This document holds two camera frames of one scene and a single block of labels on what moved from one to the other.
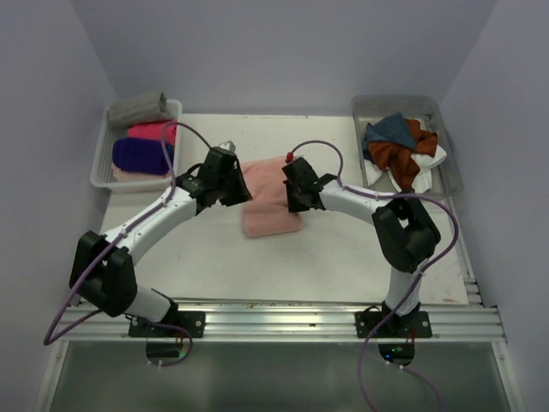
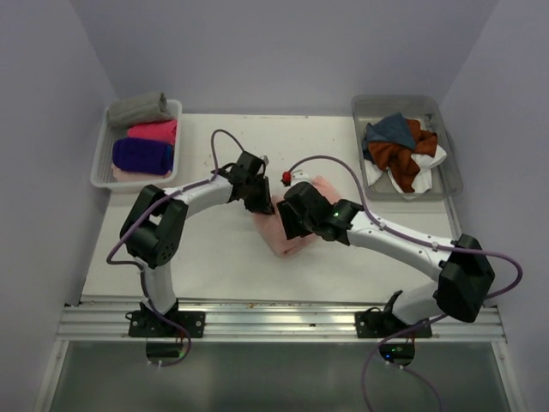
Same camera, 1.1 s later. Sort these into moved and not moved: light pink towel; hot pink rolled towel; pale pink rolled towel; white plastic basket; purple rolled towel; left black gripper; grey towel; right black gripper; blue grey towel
Moved: right black gripper; light pink towel; left black gripper
Not moved: purple rolled towel; blue grey towel; hot pink rolled towel; pale pink rolled towel; white plastic basket; grey towel
